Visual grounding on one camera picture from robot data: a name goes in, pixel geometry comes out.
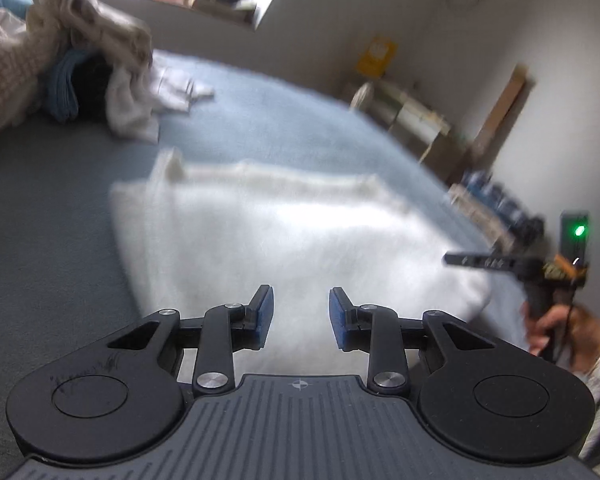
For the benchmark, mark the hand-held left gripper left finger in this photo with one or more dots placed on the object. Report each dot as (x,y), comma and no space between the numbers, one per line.
(265,310)

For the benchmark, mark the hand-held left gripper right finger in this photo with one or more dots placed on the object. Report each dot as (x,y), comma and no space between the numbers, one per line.
(337,315)

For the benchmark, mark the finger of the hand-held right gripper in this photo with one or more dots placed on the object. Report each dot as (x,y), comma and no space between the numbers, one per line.
(480,261)

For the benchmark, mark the cream white knit sweater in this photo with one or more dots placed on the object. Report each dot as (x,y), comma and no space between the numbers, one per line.
(280,240)

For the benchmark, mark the person's right hand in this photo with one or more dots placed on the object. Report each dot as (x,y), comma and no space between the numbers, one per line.
(580,335)

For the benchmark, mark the beige folded garment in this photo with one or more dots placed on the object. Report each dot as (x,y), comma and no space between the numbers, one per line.
(475,215)

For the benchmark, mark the tall cardboard plank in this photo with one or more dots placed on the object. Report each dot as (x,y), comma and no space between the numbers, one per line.
(505,105)

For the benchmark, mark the cream desk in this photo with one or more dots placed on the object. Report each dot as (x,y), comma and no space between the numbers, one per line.
(415,115)

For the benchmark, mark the cream bedpost finial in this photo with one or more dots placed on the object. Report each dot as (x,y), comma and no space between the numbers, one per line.
(364,96)

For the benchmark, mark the yellow box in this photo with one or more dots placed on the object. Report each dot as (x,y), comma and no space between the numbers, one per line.
(377,57)

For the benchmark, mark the black garment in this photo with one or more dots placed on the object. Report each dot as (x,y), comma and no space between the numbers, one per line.
(92,85)

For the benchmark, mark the blue garment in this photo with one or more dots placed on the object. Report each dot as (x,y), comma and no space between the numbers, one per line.
(62,85)

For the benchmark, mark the cardboard box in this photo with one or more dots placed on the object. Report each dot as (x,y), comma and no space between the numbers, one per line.
(220,10)

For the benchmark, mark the pink checked knit sweater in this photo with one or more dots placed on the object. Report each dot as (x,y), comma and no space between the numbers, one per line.
(5,75)

